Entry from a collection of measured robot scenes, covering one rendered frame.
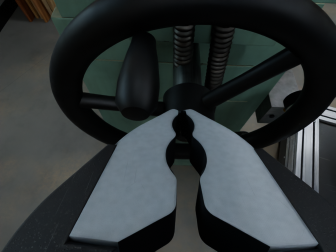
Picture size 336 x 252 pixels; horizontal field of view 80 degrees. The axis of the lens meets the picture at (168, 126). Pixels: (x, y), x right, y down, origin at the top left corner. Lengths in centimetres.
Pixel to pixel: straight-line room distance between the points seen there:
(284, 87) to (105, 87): 44
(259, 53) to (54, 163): 104
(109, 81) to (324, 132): 96
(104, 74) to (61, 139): 80
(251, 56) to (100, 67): 30
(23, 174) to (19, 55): 85
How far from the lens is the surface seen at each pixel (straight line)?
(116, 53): 42
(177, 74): 26
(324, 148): 111
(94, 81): 50
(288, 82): 60
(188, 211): 102
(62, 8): 39
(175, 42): 25
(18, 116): 142
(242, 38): 27
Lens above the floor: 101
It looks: 63 degrees down
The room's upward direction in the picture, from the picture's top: 3 degrees clockwise
